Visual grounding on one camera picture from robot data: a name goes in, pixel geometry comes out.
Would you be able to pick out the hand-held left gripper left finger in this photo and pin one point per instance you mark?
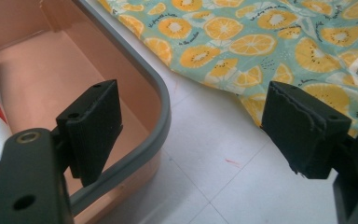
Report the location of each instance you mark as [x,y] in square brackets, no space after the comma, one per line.
[91,130]

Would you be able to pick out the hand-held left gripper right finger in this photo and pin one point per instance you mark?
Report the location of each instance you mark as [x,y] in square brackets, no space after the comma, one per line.
[301,130]

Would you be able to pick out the pink suitcase with grey rim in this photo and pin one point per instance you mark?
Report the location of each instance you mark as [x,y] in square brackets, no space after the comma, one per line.
[84,77]

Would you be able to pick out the fruit print cloth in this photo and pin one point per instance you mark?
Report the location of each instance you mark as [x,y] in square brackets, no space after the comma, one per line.
[245,46]

